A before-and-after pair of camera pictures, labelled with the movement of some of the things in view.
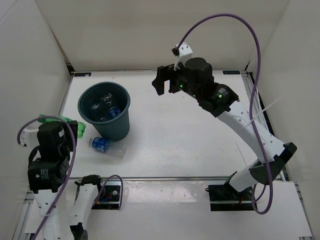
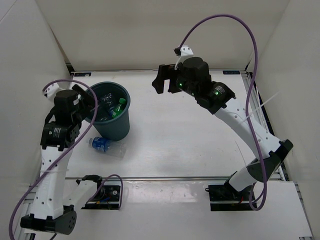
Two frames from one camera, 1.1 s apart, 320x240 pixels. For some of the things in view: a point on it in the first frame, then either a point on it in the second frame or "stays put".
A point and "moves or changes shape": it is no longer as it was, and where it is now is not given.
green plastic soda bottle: x=81 y=126 moves or changes shape
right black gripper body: x=184 y=84 stays put
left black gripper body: x=68 y=144 to x=84 y=110
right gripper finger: x=166 y=73 stays put
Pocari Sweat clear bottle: x=114 y=148 stays put
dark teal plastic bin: x=106 y=106 stays put
